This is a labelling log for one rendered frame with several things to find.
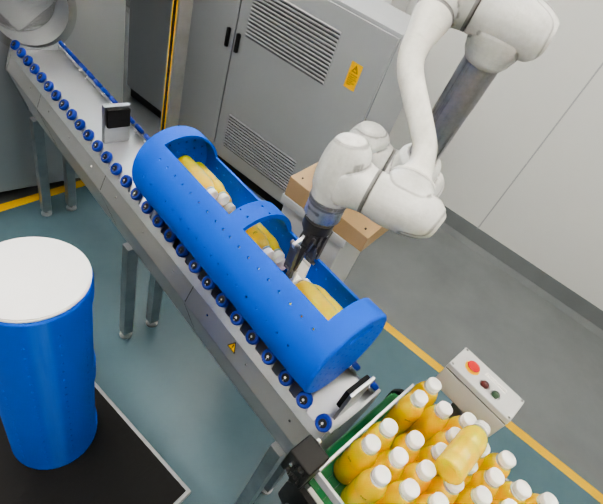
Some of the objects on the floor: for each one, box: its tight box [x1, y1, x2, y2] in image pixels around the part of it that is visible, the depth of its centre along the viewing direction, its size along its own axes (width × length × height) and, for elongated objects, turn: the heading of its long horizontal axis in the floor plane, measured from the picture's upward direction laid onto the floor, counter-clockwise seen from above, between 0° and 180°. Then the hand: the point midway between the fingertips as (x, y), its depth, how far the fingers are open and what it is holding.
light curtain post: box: [159, 0, 193, 132], centre depth 207 cm, size 6×6×170 cm
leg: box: [146, 273, 163, 328], centre depth 207 cm, size 6×6×63 cm
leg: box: [62, 155, 77, 211], centre depth 247 cm, size 6×6×63 cm
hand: (296, 273), depth 116 cm, fingers closed on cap, 4 cm apart
